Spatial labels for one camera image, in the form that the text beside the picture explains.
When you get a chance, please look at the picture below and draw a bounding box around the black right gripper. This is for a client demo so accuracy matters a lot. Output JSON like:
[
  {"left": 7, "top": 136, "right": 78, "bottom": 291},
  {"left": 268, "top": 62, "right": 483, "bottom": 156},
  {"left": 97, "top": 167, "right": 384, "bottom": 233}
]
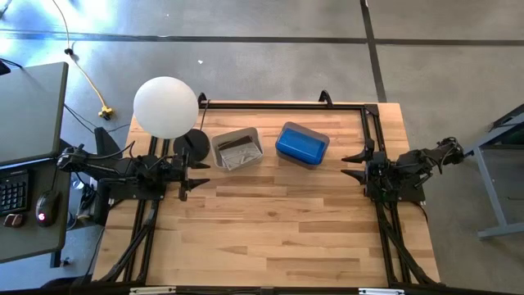
[{"left": 341, "top": 138, "right": 388, "bottom": 197}]

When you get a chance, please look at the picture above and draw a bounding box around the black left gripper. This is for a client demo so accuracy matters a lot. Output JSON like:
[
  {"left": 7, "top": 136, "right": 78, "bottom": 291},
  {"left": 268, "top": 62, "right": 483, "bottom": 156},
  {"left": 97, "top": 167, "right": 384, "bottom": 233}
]
[{"left": 165, "top": 147, "right": 211, "bottom": 202}]

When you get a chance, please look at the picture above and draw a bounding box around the light grey plastic bin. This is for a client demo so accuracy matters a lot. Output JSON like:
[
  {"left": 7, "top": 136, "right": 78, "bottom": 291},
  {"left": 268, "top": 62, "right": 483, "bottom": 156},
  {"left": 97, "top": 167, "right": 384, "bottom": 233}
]
[{"left": 210, "top": 125, "right": 265, "bottom": 172}]

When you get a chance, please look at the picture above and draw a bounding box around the black lamp stand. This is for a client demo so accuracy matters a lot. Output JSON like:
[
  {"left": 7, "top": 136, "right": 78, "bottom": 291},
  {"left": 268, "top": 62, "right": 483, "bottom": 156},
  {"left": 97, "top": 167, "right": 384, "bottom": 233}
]
[{"left": 172, "top": 128, "right": 211, "bottom": 163}]

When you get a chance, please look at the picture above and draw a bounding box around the dark grey plastic bin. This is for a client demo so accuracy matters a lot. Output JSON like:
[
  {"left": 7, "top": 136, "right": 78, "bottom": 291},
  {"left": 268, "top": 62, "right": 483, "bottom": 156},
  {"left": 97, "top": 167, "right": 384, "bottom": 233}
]
[{"left": 273, "top": 120, "right": 331, "bottom": 170}]

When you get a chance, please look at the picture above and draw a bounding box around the white globe lamp shade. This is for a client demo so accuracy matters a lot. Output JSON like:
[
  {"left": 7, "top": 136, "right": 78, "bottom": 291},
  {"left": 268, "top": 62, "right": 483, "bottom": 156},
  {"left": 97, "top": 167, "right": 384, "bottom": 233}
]
[{"left": 133, "top": 76, "right": 201, "bottom": 140}]

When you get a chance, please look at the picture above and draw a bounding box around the black desk leg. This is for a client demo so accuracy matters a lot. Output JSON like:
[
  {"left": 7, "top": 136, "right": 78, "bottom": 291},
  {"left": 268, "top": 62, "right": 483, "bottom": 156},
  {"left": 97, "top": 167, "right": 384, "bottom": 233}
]
[{"left": 93, "top": 125, "right": 123, "bottom": 155}]

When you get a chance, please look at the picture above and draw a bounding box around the white tape strip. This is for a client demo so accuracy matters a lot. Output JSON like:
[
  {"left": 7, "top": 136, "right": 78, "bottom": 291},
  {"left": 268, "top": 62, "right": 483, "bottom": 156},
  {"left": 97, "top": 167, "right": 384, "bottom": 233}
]
[
  {"left": 129, "top": 286, "right": 177, "bottom": 295},
  {"left": 359, "top": 288, "right": 405, "bottom": 295}
]

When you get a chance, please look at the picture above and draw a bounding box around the black computer mouse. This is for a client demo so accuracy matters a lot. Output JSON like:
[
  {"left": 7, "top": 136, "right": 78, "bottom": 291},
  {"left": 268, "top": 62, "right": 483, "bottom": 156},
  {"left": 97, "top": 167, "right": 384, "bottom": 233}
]
[{"left": 34, "top": 189, "right": 61, "bottom": 228}]

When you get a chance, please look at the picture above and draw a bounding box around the grey raised desk surface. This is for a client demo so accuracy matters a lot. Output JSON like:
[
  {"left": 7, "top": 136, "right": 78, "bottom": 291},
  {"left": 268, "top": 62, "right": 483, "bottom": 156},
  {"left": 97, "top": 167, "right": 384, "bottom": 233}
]
[{"left": 0, "top": 61, "right": 70, "bottom": 167}]

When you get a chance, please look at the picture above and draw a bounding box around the black keyboard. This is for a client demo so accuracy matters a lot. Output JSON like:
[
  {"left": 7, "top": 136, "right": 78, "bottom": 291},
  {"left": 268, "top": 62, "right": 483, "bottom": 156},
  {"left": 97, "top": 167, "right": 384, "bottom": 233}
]
[{"left": 0, "top": 168, "right": 30, "bottom": 217}]

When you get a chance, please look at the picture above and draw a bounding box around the small brown object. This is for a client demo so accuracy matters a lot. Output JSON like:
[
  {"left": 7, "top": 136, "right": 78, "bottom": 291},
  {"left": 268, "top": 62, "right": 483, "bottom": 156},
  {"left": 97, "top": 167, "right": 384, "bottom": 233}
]
[{"left": 2, "top": 212, "right": 25, "bottom": 229}]

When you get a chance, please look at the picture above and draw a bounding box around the dark grey desk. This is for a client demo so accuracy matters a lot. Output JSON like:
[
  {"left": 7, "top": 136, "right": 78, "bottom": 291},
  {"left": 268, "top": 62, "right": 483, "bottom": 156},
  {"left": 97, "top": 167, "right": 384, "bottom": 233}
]
[{"left": 0, "top": 157, "right": 73, "bottom": 264}]

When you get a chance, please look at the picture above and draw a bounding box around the thin black lamp cord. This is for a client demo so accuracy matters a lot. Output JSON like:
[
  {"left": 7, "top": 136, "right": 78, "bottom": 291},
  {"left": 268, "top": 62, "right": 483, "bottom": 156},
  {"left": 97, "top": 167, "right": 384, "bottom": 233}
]
[{"left": 199, "top": 99, "right": 210, "bottom": 132}]

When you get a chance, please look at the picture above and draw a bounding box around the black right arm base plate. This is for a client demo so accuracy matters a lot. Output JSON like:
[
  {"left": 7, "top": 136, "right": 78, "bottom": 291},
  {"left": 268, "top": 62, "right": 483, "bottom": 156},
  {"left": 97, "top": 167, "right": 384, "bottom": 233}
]
[{"left": 366, "top": 179, "right": 427, "bottom": 205}]

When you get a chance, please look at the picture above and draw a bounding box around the black aluminium table frame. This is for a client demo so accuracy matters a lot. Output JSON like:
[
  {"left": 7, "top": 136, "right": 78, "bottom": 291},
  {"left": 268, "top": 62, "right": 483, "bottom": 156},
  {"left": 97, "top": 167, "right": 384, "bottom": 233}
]
[{"left": 93, "top": 100, "right": 442, "bottom": 288}]

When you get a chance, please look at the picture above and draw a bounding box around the yellow extension cable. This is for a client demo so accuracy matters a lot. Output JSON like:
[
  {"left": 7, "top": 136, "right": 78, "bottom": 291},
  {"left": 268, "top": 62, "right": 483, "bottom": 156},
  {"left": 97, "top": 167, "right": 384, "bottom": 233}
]
[{"left": 51, "top": 0, "right": 116, "bottom": 121}]

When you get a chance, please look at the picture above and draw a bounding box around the thin black floor cable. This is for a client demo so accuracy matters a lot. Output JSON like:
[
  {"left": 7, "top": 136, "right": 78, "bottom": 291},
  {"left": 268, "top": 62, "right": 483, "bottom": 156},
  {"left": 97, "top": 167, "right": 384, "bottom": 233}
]
[{"left": 63, "top": 102, "right": 132, "bottom": 134}]

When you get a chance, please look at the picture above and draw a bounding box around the grey metal table frame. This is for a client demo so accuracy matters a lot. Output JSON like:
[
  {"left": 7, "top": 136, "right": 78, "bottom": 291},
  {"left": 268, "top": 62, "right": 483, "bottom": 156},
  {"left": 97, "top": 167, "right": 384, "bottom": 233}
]
[{"left": 464, "top": 102, "right": 524, "bottom": 241}]

